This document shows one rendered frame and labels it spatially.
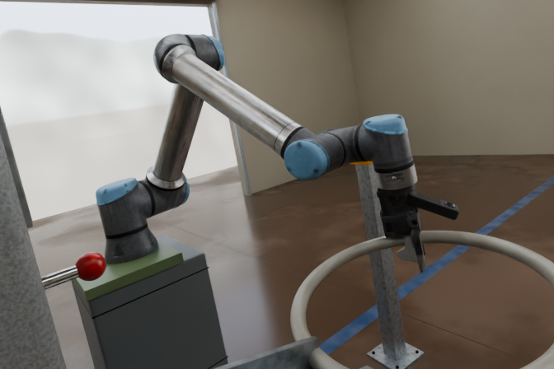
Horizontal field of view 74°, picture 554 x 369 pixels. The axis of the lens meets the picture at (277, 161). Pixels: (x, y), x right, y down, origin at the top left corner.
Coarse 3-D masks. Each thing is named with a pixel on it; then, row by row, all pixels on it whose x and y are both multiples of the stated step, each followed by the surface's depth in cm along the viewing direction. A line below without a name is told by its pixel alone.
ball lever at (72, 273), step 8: (80, 256) 41; (88, 256) 41; (96, 256) 41; (80, 264) 40; (88, 264) 40; (96, 264) 41; (104, 264) 42; (56, 272) 40; (64, 272) 40; (72, 272) 40; (80, 272) 40; (88, 272) 40; (96, 272) 41; (48, 280) 39; (56, 280) 39; (64, 280) 40; (88, 280) 41; (48, 288) 39
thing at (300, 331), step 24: (384, 240) 90; (432, 240) 87; (456, 240) 83; (480, 240) 79; (504, 240) 76; (336, 264) 86; (528, 264) 69; (552, 264) 65; (312, 288) 79; (312, 360) 58; (552, 360) 47
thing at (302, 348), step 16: (272, 352) 55; (288, 352) 56; (304, 352) 58; (224, 368) 50; (240, 368) 51; (256, 368) 53; (272, 368) 54; (288, 368) 56; (304, 368) 58; (368, 368) 51
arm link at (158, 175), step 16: (192, 48) 109; (208, 48) 114; (208, 64) 115; (176, 96) 122; (192, 96) 121; (176, 112) 124; (192, 112) 125; (176, 128) 127; (192, 128) 130; (160, 144) 134; (176, 144) 131; (160, 160) 136; (176, 160) 135; (160, 176) 139; (176, 176) 141; (160, 192) 140; (176, 192) 144; (160, 208) 142
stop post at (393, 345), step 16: (368, 176) 169; (368, 192) 171; (368, 208) 174; (368, 224) 176; (368, 240) 178; (384, 256) 175; (384, 272) 175; (384, 288) 176; (384, 304) 179; (384, 320) 181; (400, 320) 182; (384, 336) 184; (400, 336) 182; (384, 352) 187; (400, 352) 182; (416, 352) 183; (400, 368) 175
